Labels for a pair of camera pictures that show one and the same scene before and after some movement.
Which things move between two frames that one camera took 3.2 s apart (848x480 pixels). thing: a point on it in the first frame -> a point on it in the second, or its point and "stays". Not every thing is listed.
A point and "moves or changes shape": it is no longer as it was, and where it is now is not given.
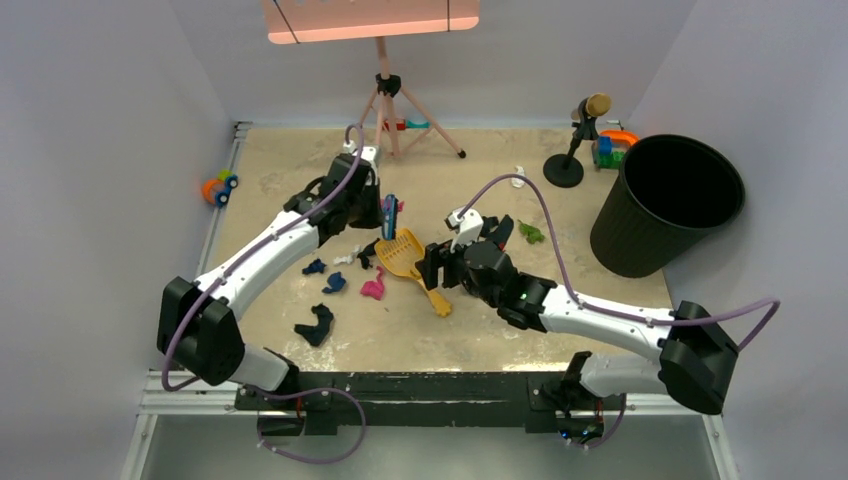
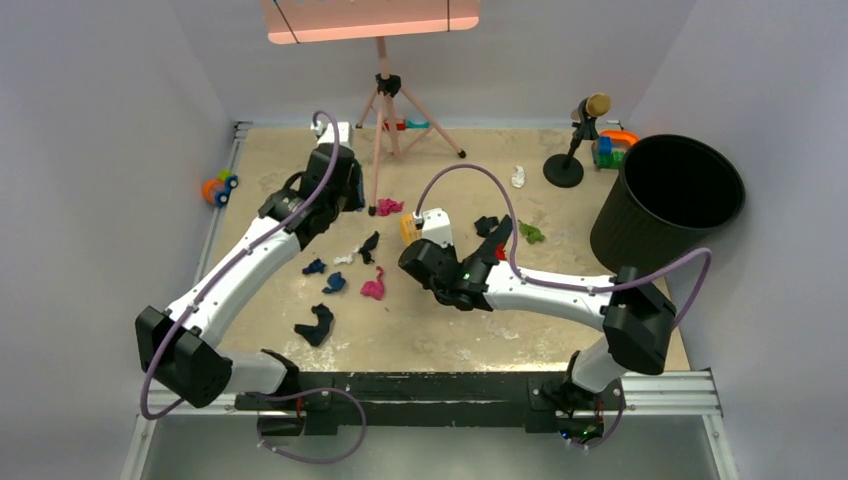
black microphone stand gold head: [566, 170] stays
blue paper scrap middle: [315, 266] stays
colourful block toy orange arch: [612, 146] stays
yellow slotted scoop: [401, 254] -> [408, 229]
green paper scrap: [531, 233] stays
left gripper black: [375, 217] -> [352, 202]
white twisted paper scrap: [347, 259] stays
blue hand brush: [390, 216] moves or changes shape
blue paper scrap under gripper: [336, 282] stays
